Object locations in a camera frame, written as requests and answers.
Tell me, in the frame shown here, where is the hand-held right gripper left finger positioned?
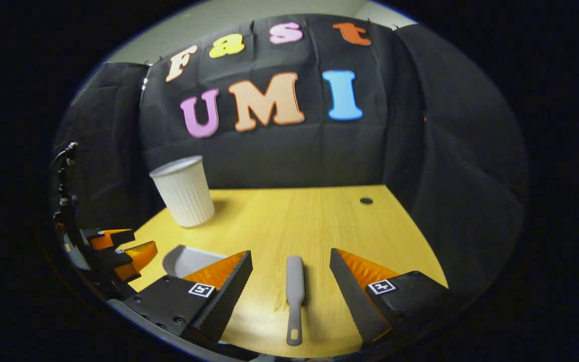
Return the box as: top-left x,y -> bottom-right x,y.
124,250 -> 253,345

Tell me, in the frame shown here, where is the white ribbed garbage bin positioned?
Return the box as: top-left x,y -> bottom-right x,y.
149,155 -> 216,228

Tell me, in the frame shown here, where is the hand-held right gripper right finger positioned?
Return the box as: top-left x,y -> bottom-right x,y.
330,248 -> 453,345

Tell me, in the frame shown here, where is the black backdrop cloth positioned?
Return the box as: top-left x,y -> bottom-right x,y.
53,14 -> 529,302

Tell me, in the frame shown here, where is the grey dustpan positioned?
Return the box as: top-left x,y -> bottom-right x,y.
162,245 -> 230,279

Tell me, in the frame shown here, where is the small grey broom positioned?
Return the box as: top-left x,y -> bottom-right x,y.
285,255 -> 305,346

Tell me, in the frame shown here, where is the wooden desktop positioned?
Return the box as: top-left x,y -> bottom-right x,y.
119,185 -> 448,358

